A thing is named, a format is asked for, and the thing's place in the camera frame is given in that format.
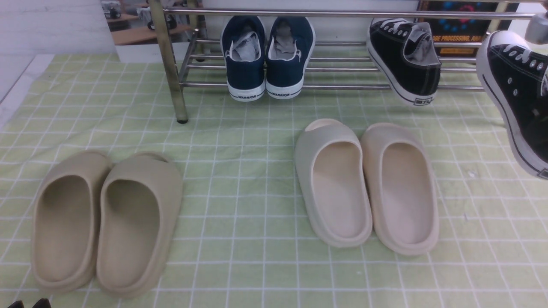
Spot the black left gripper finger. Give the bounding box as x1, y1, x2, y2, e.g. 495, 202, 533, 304
7, 301, 25, 308
32, 299, 52, 308

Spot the black canvas sneaker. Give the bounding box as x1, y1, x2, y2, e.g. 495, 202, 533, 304
476, 30, 548, 179
366, 18, 441, 107

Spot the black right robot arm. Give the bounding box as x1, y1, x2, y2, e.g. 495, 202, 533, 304
524, 12, 548, 45

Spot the metal shoe rack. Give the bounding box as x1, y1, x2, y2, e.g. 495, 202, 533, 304
148, 0, 541, 124

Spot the left tan slide slipper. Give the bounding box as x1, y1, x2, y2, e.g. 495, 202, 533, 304
31, 150, 113, 293

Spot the tan slide slipper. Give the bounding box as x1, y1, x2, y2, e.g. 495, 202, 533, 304
96, 151, 183, 298
31, 150, 113, 293

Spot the right tan slide slipper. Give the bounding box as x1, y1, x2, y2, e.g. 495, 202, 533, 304
96, 151, 183, 298

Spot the green checkered cloth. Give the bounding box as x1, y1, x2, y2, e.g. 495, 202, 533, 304
0, 54, 548, 308

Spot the left cream slide slipper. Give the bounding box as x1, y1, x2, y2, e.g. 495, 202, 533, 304
294, 118, 372, 248

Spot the cream slide slipper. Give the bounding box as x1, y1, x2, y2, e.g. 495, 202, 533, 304
294, 118, 372, 248
360, 123, 440, 256

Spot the left navy blue sneaker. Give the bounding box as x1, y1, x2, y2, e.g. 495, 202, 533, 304
220, 15, 266, 103

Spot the navy blue sneaker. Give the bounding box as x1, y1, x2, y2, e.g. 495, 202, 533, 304
265, 16, 316, 100
220, 15, 266, 103

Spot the right navy blue sneaker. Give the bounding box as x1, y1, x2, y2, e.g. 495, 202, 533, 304
265, 16, 316, 100

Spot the right cream slide slipper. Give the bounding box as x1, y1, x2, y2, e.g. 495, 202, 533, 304
360, 123, 440, 256

